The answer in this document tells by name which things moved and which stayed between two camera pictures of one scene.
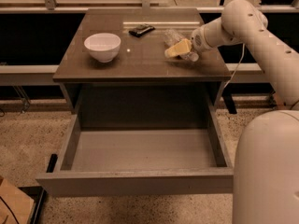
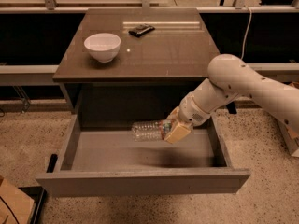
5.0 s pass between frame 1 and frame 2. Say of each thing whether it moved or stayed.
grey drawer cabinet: stayed
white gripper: moved
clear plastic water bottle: moved
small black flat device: stayed
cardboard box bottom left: stayed
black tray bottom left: stayed
